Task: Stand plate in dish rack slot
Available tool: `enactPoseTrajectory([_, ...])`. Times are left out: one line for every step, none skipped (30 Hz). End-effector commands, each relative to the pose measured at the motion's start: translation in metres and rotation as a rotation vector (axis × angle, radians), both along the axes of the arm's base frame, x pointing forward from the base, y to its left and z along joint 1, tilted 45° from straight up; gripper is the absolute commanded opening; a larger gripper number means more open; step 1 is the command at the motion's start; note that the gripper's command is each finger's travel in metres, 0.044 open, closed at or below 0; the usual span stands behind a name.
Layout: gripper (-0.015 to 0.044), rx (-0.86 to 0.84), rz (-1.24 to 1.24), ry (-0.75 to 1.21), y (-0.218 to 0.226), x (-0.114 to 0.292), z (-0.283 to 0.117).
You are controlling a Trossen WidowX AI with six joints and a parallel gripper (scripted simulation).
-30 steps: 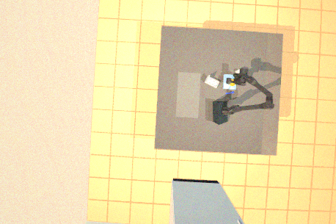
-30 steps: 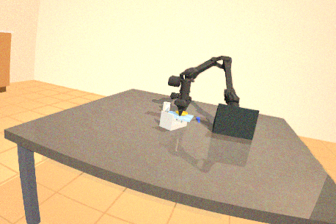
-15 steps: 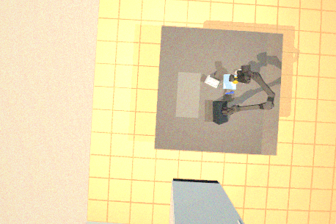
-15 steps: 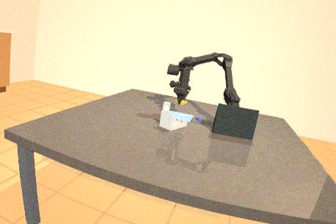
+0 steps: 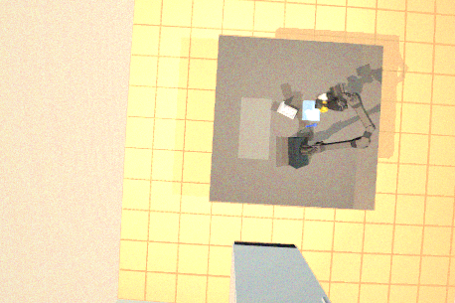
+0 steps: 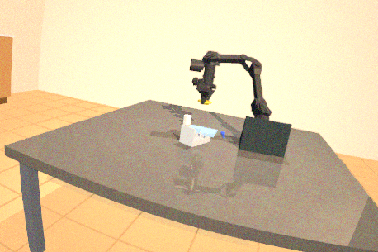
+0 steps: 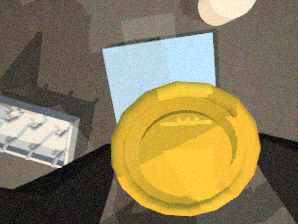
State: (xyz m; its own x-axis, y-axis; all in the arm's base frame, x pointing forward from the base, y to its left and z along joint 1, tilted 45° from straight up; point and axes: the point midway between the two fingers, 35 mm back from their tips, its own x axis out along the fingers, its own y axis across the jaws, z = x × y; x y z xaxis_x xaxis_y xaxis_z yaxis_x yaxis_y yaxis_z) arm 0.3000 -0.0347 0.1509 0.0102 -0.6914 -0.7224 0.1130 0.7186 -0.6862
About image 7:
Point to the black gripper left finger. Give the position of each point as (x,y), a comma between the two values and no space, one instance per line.
(74,194)

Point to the yellow plate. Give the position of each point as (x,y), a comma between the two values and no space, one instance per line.
(185,148)

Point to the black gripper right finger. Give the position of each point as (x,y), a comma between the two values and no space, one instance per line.
(278,161)

